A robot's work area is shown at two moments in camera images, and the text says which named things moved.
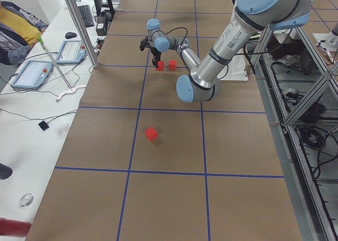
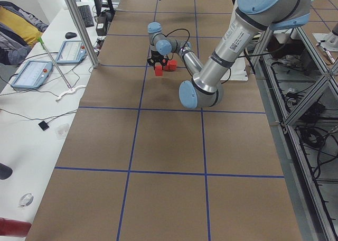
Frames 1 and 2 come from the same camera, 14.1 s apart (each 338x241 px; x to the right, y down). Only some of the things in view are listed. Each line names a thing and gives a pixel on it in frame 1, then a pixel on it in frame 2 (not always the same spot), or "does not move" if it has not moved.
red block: x=151 y=133 -> x=167 y=67
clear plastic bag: x=60 y=132 does not move
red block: x=172 y=64 does not move
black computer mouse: x=69 y=35 does not move
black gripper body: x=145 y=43 -> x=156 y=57
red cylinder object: x=14 y=228 does not move
